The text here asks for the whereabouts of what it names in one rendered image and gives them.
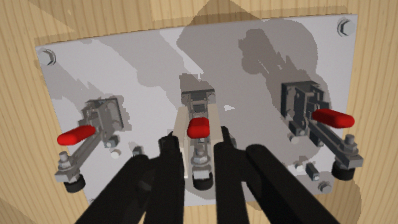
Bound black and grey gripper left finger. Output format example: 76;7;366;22
74;106;191;224

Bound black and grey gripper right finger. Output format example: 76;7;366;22
208;104;340;224

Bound grey metal fixture plate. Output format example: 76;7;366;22
35;14;358;205

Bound grey rectangular plate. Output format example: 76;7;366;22
184;138;216;201

